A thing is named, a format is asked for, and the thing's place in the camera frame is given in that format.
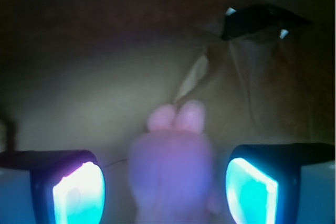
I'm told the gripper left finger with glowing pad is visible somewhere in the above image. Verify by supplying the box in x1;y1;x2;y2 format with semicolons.
1;150;106;223

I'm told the brown paper bag liner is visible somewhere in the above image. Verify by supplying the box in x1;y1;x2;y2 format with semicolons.
1;0;335;163

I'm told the pink plush bunny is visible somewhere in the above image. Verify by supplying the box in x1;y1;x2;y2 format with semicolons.
128;100;221;223

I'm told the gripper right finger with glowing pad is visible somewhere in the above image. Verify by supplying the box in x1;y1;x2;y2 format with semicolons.
225;143;335;223

